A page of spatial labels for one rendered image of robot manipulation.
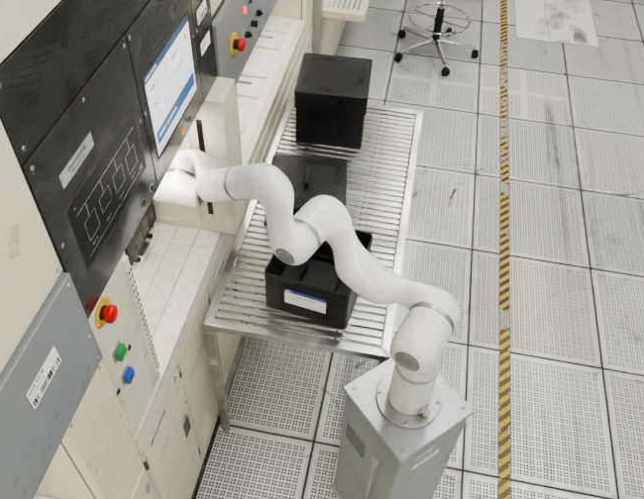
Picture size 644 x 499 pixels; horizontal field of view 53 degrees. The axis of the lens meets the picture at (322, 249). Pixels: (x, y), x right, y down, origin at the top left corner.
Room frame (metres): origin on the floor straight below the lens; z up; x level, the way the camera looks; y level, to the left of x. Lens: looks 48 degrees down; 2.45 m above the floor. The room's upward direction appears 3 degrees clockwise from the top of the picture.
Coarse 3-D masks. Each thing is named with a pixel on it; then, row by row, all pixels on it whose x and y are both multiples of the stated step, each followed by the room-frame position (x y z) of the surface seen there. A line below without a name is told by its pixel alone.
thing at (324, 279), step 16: (368, 240) 1.44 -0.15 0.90; (272, 256) 1.32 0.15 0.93; (320, 256) 1.45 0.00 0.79; (272, 272) 1.31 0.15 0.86; (288, 272) 1.39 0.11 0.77; (304, 272) 1.38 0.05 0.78; (320, 272) 1.40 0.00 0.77; (272, 288) 1.25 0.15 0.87; (288, 288) 1.23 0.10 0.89; (304, 288) 1.21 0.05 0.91; (320, 288) 1.20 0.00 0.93; (336, 288) 1.31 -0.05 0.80; (272, 304) 1.25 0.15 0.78; (288, 304) 1.23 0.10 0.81; (304, 304) 1.21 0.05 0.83; (320, 304) 1.20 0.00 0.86; (336, 304) 1.19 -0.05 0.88; (352, 304) 1.23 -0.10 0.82; (320, 320) 1.20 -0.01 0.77; (336, 320) 1.19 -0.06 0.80
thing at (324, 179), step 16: (272, 160) 1.86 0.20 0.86; (288, 160) 1.87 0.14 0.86; (304, 160) 1.87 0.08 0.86; (320, 160) 1.88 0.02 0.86; (336, 160) 1.88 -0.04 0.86; (288, 176) 1.78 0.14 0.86; (304, 176) 1.78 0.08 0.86; (320, 176) 1.79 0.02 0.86; (336, 176) 1.79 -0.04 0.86; (304, 192) 1.70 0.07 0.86; (320, 192) 1.70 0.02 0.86; (336, 192) 1.71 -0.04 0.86
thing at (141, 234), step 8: (152, 208) 1.44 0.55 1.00; (144, 216) 1.38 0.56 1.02; (152, 216) 1.43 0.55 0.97; (144, 224) 1.37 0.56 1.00; (152, 224) 1.42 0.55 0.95; (136, 232) 1.32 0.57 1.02; (144, 232) 1.36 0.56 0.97; (136, 240) 1.30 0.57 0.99; (144, 240) 1.35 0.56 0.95; (128, 248) 1.25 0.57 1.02; (136, 248) 1.29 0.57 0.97; (128, 256) 1.24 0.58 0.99; (136, 256) 1.28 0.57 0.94
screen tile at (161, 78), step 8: (160, 72) 1.22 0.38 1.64; (168, 72) 1.27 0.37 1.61; (160, 80) 1.22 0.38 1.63; (168, 80) 1.26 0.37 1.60; (152, 88) 1.17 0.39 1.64; (160, 88) 1.21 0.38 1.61; (168, 88) 1.26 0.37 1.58; (152, 96) 1.17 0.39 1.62; (168, 96) 1.25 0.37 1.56; (152, 104) 1.16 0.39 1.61; (160, 104) 1.20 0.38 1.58; (168, 104) 1.24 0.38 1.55; (160, 112) 1.19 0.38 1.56; (160, 120) 1.18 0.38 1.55
